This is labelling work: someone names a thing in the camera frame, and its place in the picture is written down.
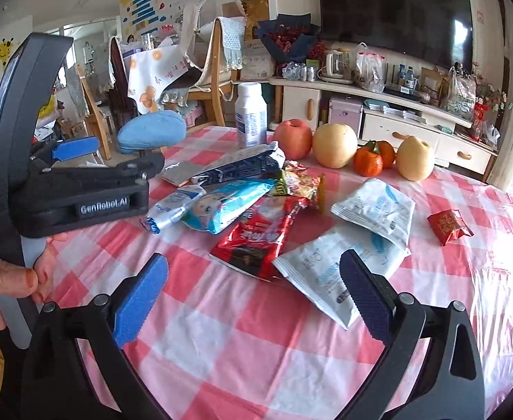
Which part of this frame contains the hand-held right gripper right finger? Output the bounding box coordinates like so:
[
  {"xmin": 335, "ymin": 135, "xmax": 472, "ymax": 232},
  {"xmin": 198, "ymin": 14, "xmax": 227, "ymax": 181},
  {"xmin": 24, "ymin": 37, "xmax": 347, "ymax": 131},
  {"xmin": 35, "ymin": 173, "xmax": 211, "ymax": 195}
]
[{"xmin": 339, "ymin": 249, "xmax": 486, "ymax": 420}]

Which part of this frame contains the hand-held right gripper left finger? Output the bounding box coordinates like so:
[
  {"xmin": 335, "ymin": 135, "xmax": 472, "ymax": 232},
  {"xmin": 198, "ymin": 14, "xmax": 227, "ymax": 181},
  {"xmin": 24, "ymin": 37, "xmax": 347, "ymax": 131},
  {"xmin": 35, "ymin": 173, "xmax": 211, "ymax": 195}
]
[{"xmin": 20, "ymin": 253, "xmax": 174, "ymax": 420}]

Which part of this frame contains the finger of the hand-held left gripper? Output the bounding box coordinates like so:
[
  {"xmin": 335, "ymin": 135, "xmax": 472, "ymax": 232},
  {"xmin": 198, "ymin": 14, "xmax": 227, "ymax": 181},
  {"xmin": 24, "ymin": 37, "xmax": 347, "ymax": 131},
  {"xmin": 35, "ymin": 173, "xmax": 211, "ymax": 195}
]
[
  {"xmin": 107, "ymin": 151, "xmax": 166, "ymax": 181},
  {"xmin": 50, "ymin": 136, "xmax": 101, "ymax": 162}
]

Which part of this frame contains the dark blue silver snack wrapper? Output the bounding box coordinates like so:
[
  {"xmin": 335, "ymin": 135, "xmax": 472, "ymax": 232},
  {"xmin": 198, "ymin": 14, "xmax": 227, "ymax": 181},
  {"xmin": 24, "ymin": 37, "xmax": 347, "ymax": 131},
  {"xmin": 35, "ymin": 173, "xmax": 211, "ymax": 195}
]
[{"xmin": 191, "ymin": 141, "xmax": 286, "ymax": 187}]

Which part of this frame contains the small red gold packet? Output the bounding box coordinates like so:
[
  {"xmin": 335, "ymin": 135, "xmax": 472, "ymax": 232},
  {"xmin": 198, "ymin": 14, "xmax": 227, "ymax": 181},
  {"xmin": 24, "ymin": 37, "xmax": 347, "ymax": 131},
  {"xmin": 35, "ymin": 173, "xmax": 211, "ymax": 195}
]
[{"xmin": 427, "ymin": 209, "xmax": 475, "ymax": 246}]

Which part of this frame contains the person's left hand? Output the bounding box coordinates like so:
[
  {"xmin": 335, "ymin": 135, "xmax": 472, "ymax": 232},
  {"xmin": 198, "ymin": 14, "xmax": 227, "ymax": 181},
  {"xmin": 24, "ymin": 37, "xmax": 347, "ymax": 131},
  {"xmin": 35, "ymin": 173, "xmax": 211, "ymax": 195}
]
[{"xmin": 0, "ymin": 233, "xmax": 69, "ymax": 351}]

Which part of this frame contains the blue stool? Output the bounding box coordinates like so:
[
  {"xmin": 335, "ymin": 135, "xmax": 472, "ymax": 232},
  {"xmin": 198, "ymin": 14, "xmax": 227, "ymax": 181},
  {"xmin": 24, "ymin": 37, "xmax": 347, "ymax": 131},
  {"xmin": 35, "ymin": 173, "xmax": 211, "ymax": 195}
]
[{"xmin": 117, "ymin": 110, "xmax": 187, "ymax": 155}]

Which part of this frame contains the slim wooden chair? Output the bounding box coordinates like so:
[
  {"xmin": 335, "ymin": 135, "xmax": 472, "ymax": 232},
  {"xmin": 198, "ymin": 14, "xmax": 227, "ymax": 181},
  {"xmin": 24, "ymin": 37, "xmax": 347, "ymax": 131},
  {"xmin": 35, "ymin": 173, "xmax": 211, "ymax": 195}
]
[{"xmin": 75, "ymin": 63, "xmax": 113, "ymax": 160}]

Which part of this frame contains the small white blue wrapper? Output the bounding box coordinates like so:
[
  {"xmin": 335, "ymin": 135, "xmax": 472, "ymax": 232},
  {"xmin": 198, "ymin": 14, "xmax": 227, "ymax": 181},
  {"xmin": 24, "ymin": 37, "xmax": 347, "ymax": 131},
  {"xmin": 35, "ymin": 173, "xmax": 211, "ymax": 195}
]
[{"xmin": 145, "ymin": 184, "xmax": 207, "ymax": 233}]

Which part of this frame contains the white blue printed packet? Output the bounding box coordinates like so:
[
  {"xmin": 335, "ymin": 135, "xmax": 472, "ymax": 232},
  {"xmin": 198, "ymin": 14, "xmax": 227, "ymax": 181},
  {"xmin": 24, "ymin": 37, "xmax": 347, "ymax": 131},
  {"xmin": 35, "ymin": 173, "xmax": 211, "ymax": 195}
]
[
  {"xmin": 330, "ymin": 178, "xmax": 415, "ymax": 250},
  {"xmin": 273, "ymin": 227, "xmax": 411, "ymax": 330}
]

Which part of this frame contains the dark wooden chair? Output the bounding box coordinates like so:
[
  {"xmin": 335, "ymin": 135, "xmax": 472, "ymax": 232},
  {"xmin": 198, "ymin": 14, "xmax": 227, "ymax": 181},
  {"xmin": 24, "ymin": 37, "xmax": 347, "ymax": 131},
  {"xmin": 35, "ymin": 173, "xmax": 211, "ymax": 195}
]
[{"xmin": 108, "ymin": 37, "xmax": 139, "ymax": 119}]

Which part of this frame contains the orange print table cover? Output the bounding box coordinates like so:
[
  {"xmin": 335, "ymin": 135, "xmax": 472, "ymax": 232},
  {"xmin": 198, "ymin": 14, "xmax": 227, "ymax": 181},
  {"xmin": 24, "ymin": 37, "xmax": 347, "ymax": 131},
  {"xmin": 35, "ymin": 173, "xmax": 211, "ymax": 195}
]
[{"xmin": 127, "ymin": 46, "xmax": 191, "ymax": 114}]

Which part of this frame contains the light blue snack wrapper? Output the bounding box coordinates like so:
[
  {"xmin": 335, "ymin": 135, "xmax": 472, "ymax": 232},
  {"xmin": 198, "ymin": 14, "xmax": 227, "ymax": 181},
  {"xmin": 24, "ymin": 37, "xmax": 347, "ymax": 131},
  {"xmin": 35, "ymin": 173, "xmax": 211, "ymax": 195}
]
[{"xmin": 180, "ymin": 178, "xmax": 277, "ymax": 235}]

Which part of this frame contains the light wooden chair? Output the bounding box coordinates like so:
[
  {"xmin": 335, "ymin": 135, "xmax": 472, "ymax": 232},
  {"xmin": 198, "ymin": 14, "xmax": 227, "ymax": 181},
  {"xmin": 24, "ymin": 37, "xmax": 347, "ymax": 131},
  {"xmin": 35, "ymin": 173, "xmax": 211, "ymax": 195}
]
[{"xmin": 186, "ymin": 20, "xmax": 248, "ymax": 127}]

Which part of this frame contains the pink checkered tablecloth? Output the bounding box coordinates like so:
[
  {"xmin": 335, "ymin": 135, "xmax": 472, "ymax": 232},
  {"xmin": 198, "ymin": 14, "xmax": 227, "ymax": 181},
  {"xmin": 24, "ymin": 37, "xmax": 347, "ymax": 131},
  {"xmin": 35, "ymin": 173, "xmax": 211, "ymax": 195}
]
[{"xmin": 42, "ymin": 125, "xmax": 513, "ymax": 420}]

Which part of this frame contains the large red snack wrapper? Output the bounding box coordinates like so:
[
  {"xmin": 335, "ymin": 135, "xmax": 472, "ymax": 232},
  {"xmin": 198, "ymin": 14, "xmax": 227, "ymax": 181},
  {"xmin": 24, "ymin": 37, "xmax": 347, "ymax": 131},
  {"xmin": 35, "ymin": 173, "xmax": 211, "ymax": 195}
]
[{"xmin": 209, "ymin": 196, "xmax": 312, "ymax": 281}]

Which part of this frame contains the white plastic bottle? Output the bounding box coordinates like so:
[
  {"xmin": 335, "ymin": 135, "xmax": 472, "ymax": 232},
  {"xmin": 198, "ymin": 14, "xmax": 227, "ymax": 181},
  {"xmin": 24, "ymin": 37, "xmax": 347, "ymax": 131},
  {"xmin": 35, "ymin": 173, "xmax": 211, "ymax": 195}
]
[{"xmin": 235, "ymin": 82, "xmax": 268, "ymax": 148}]

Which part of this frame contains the yellow red snack wrapper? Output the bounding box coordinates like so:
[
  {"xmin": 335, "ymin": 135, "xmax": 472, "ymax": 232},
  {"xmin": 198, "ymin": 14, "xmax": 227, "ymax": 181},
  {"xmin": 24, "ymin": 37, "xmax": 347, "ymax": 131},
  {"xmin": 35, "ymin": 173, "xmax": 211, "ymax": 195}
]
[{"xmin": 270, "ymin": 160, "xmax": 326, "ymax": 211}]

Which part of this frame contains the orange tangerine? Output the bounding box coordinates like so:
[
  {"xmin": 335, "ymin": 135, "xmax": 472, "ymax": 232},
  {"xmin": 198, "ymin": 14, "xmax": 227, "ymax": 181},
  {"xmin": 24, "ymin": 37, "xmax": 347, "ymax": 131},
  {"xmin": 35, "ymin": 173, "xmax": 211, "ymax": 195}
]
[
  {"xmin": 353, "ymin": 146, "xmax": 384, "ymax": 177},
  {"xmin": 372, "ymin": 140, "xmax": 396, "ymax": 168}
]

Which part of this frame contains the small yellow pear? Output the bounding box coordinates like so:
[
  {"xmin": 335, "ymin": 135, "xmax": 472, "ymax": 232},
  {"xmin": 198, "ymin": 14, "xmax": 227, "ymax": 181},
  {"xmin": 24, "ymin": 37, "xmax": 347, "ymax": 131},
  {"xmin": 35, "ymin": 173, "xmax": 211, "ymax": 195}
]
[{"xmin": 396, "ymin": 135, "xmax": 435, "ymax": 181}]

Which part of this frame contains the white mesh food cover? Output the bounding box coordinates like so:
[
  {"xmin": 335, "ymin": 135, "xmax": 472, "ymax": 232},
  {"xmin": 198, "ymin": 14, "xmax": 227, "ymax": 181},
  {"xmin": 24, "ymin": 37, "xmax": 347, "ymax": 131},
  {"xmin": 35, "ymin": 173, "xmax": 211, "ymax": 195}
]
[{"xmin": 182, "ymin": 0, "xmax": 244, "ymax": 73}]

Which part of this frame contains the pale blue lace cloth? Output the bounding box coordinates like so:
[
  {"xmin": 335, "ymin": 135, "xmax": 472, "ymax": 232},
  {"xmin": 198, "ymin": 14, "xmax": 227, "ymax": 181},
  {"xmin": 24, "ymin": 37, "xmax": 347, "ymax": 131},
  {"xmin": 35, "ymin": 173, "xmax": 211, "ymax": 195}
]
[{"xmin": 219, "ymin": 16, "xmax": 247, "ymax": 71}]

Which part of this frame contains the large yellow pear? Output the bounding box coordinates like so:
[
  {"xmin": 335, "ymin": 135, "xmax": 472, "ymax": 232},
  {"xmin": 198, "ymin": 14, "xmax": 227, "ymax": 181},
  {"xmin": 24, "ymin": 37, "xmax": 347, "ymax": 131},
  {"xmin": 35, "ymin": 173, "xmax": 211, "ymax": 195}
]
[{"xmin": 312, "ymin": 123, "xmax": 358, "ymax": 169}]

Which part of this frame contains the red apple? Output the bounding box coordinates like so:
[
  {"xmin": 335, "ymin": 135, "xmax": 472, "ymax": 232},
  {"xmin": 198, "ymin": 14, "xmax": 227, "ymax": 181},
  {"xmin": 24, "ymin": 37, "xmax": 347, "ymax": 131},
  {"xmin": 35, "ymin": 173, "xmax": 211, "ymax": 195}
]
[{"xmin": 274, "ymin": 119, "xmax": 314, "ymax": 160}]

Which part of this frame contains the white paper bag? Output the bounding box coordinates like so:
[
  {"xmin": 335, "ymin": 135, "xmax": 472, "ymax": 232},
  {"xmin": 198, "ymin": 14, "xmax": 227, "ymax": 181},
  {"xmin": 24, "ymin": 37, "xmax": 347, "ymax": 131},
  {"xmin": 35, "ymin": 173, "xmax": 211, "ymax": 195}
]
[{"xmin": 241, "ymin": 39, "xmax": 277, "ymax": 80}]

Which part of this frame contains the cream television cabinet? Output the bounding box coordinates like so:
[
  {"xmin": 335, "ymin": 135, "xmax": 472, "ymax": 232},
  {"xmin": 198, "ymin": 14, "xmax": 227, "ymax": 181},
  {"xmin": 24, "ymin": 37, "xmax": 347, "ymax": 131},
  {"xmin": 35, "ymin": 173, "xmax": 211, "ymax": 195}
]
[{"xmin": 269, "ymin": 76, "xmax": 497, "ymax": 176}]

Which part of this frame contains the pink storage box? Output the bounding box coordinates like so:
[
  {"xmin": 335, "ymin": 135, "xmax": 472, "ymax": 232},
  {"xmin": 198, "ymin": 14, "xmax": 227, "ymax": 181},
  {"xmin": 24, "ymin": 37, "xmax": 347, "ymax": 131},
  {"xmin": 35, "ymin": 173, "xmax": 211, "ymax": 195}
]
[{"xmin": 328, "ymin": 97, "xmax": 364, "ymax": 138}]

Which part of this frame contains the dark blue wrapped bouquet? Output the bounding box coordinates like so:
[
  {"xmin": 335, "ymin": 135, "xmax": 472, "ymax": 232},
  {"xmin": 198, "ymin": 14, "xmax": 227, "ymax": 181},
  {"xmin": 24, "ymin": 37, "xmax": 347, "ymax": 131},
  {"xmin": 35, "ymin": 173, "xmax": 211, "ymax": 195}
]
[{"xmin": 256, "ymin": 14, "xmax": 322, "ymax": 64}]

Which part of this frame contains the glass electric kettle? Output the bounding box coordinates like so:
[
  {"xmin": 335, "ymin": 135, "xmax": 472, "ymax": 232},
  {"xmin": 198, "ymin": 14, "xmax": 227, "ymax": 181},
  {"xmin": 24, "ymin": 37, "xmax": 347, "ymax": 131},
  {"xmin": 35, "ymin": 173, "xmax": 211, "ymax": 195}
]
[{"xmin": 320, "ymin": 49, "xmax": 354, "ymax": 84}]

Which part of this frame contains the printed plastic bag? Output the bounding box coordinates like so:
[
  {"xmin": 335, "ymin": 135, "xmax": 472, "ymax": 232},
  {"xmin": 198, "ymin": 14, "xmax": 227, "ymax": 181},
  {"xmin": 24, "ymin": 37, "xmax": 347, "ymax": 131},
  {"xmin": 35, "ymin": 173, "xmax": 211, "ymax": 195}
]
[{"xmin": 444, "ymin": 66, "xmax": 476, "ymax": 119}]

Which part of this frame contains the clear plastic bag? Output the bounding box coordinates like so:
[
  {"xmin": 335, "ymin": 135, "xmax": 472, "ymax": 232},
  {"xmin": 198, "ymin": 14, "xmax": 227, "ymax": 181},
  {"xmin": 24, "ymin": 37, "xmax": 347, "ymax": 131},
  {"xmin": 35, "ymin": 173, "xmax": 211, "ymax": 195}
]
[{"xmin": 353, "ymin": 43, "xmax": 386, "ymax": 92}]

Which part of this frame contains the black television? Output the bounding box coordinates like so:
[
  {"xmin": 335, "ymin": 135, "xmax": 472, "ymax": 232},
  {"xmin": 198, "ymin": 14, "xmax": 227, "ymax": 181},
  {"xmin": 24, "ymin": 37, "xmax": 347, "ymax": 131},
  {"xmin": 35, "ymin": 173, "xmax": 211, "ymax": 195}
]
[{"xmin": 316, "ymin": 0, "xmax": 475, "ymax": 71}]

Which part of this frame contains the blue striped wall poster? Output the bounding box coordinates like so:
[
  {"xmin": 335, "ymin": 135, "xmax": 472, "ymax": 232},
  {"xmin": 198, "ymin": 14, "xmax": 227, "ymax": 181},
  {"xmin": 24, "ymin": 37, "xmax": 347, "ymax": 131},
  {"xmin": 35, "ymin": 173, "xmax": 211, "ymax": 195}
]
[{"xmin": 119, "ymin": 0, "xmax": 215, "ymax": 40}]

